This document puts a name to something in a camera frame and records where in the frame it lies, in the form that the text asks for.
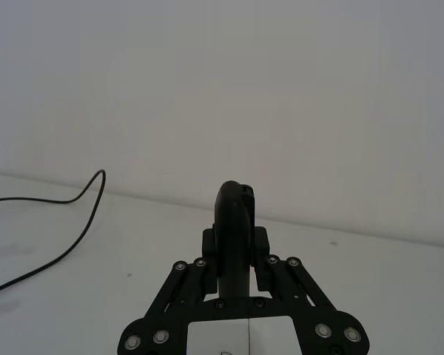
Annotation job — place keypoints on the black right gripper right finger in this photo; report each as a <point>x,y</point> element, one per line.
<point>299,288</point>

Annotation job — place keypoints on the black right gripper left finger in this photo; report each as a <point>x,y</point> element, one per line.
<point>177,288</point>

